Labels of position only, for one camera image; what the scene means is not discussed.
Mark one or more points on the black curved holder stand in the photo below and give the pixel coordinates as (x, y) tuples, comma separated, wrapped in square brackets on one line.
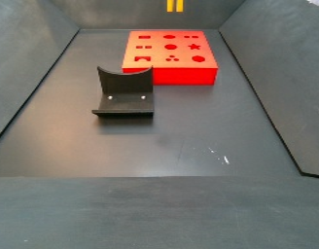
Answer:
[(127, 93)]

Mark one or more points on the yellow square-circle peg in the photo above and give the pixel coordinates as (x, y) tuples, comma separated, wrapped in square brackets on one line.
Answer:
[(175, 6)]

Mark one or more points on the red shape-sorting block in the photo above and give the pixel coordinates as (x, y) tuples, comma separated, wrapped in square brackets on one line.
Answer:
[(178, 54)]

